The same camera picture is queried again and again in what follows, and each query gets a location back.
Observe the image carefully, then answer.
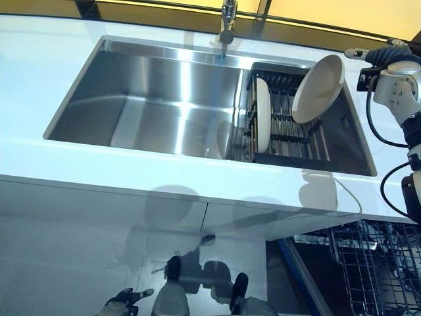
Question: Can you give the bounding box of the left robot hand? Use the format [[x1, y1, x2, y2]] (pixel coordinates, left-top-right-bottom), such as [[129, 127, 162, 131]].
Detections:
[[107, 287, 155, 310]]

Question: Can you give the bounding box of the shallow cream ceramic plate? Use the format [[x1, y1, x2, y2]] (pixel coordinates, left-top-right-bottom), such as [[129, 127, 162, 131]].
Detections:
[[254, 76, 272, 154]]

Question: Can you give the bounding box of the deep cream ceramic plate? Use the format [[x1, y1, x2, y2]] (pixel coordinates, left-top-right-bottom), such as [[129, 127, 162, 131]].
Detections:
[[291, 53, 346, 124]]

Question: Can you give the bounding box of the wide white cabinet door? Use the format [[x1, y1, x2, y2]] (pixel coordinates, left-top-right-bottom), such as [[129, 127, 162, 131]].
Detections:
[[0, 179, 211, 316]]

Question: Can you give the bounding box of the right robot leg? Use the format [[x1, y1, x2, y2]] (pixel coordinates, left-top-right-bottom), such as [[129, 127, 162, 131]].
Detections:
[[229, 272, 274, 316]]

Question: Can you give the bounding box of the narrow white cabinet door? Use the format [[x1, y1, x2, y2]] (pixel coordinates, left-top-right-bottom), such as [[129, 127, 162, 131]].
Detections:
[[199, 202, 358, 243]]

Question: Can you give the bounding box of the stainless steel sink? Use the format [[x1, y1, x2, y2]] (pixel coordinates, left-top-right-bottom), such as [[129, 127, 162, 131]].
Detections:
[[42, 34, 378, 178]]

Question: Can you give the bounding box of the black sink dish rack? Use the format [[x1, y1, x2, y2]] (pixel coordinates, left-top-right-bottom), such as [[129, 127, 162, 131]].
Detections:
[[230, 61, 332, 165]]

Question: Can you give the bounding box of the chrome kitchen faucet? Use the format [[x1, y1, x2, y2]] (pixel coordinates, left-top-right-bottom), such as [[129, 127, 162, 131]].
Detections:
[[218, 0, 240, 63]]

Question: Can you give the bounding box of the wire dishwasher rack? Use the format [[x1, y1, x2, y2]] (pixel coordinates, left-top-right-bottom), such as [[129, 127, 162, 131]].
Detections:
[[293, 219, 421, 316]]

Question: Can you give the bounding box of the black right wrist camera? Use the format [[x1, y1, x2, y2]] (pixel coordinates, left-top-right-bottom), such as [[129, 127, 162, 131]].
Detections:
[[357, 65, 383, 92]]

